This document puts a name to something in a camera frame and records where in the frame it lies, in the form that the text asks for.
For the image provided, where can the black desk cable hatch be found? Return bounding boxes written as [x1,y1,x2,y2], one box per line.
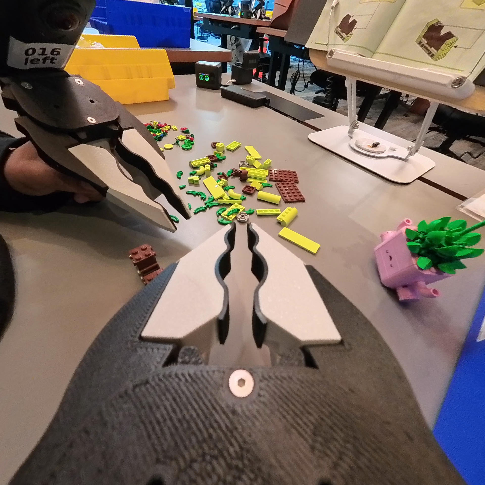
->
[267,93,324,122]

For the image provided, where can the scattered green leaf pieces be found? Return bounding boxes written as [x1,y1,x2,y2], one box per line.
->
[176,171,273,225]

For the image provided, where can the person's left hand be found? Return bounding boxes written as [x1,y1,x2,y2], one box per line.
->
[4,143,104,204]

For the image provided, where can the black device with green display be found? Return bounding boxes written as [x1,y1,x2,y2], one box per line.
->
[195,61,223,90]

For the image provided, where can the brown leather bag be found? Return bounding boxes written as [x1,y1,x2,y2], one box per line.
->
[271,0,300,27]

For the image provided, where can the black office chair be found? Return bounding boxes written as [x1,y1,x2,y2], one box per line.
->
[311,70,485,152]

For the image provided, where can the blue plastic bin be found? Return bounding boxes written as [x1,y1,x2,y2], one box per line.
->
[434,288,485,485]
[91,0,110,31]
[106,0,192,48]

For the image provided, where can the brown and lime brick assembly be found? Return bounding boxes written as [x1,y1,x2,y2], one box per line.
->
[129,244,163,285]

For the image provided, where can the yellow plastic bin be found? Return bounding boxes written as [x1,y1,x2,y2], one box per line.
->
[64,34,176,105]

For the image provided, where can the dark grey partition panel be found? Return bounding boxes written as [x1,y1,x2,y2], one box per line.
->
[284,0,328,46]

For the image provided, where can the white book stand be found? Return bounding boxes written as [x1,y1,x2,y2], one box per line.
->
[308,49,485,184]

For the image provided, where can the wooden background table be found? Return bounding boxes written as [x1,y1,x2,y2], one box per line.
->
[193,11,288,36]
[165,38,232,63]

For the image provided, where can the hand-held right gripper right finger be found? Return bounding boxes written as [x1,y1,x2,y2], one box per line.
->
[246,223,342,360]

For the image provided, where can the pile of tiny colourful pieces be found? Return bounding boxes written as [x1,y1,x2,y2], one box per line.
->
[144,120,196,150]

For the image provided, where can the pile of assorted toy bricks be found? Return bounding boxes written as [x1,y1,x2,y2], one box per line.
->
[189,141,273,190]

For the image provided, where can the pink toy pot with plant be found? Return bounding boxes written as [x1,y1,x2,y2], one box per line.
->
[374,216,485,302]

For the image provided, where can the open instruction booklet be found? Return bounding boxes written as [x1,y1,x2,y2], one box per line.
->
[305,0,485,82]

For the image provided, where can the short lime flat tile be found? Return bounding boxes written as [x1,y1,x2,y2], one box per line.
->
[278,227,321,254]

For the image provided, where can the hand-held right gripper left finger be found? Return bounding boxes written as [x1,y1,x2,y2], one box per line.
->
[140,222,236,360]

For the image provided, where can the white labelled box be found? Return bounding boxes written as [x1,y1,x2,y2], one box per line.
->
[456,189,485,222]

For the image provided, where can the small black device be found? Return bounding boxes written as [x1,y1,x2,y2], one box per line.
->
[231,51,260,86]

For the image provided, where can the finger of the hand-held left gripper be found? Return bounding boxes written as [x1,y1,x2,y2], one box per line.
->
[117,126,192,221]
[67,137,179,233]

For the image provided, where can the long lime flat tile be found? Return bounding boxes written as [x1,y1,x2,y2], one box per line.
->
[203,175,227,200]

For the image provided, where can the black flat box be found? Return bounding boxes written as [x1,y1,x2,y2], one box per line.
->
[221,84,270,108]

